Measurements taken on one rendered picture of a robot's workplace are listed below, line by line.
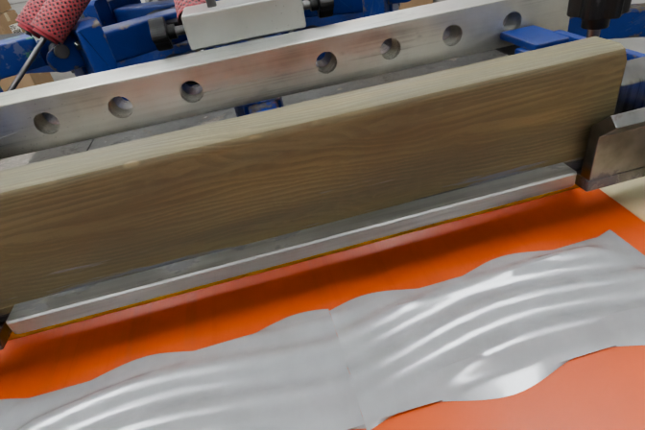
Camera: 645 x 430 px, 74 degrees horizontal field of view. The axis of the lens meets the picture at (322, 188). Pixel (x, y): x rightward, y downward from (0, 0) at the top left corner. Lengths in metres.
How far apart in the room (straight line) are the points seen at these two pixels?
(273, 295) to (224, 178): 0.08
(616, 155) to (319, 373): 0.21
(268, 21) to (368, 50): 0.11
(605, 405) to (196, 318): 0.21
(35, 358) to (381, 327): 0.20
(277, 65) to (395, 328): 0.29
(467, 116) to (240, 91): 0.26
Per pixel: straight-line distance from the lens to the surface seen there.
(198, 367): 0.24
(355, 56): 0.45
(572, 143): 0.30
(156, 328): 0.28
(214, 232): 0.24
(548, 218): 0.32
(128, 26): 0.93
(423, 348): 0.23
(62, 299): 0.27
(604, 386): 0.24
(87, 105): 0.46
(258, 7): 0.48
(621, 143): 0.30
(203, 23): 0.48
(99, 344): 0.29
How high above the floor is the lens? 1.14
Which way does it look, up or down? 33 degrees down
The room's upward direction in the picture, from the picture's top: 10 degrees counter-clockwise
